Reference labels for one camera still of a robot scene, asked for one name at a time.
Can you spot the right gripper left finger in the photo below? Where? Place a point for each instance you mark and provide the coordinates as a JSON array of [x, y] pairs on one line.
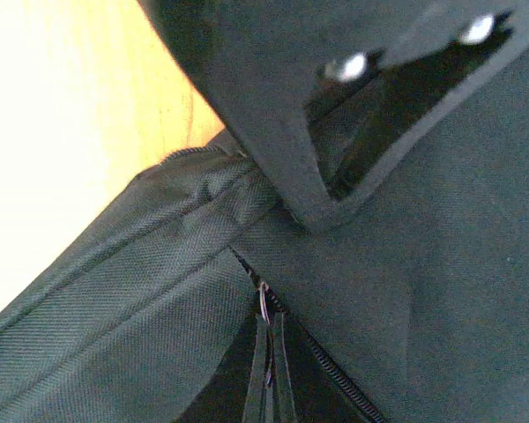
[[258, 401]]

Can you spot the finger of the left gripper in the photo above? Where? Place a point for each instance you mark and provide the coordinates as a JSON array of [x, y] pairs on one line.
[[328, 97]]

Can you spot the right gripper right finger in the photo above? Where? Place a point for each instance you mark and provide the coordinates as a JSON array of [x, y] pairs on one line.
[[285, 395]]

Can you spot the black student backpack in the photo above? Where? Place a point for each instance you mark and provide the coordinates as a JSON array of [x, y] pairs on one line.
[[418, 306]]

